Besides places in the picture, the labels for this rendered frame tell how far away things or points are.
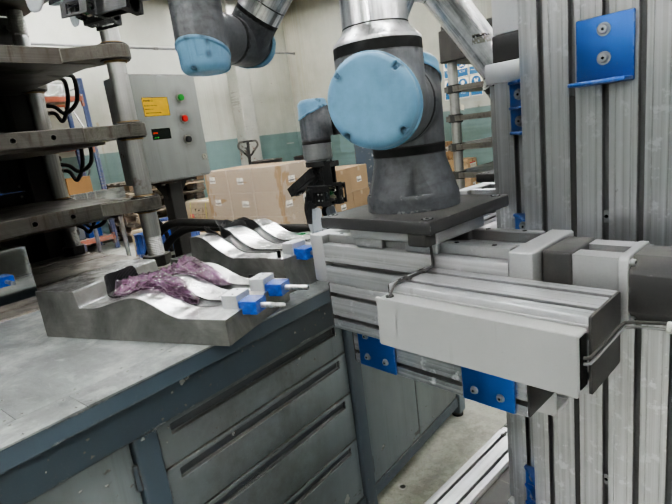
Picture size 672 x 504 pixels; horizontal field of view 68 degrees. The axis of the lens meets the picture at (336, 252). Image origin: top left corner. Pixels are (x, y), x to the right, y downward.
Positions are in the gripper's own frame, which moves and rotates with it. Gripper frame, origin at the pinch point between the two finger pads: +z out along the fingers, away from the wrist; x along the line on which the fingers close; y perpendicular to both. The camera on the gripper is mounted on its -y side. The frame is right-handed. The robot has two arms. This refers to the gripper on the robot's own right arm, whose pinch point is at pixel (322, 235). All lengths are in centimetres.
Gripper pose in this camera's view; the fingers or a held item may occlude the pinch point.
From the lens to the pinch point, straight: 135.5
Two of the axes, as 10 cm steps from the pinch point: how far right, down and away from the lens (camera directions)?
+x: 6.2, -2.5, 7.4
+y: 7.7, 0.5, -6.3
